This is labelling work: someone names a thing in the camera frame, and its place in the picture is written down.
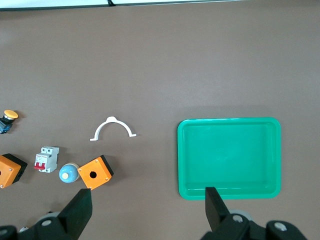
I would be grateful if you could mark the brown table cover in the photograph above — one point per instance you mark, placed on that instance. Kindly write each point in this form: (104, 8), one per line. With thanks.
(160, 62)

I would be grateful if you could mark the green plastic tray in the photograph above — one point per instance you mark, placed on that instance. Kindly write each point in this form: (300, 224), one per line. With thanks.
(230, 155)

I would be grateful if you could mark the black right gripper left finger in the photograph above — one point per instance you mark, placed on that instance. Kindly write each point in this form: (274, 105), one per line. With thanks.
(75, 215)

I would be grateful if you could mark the white circuit breaker red switch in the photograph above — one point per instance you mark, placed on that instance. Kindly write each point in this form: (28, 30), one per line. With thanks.
(48, 160)

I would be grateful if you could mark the orange button enclosure box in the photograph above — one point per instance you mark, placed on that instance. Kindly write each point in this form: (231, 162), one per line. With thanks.
(8, 172)
(101, 168)

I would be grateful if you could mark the blue dome buzzer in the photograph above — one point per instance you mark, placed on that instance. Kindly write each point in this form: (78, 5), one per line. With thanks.
(71, 172)

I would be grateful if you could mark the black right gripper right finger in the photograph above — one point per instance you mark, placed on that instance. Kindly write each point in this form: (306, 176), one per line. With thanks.
(217, 215)

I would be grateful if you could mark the orange mushroom push button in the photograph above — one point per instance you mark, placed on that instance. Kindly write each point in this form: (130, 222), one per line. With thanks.
(10, 114)

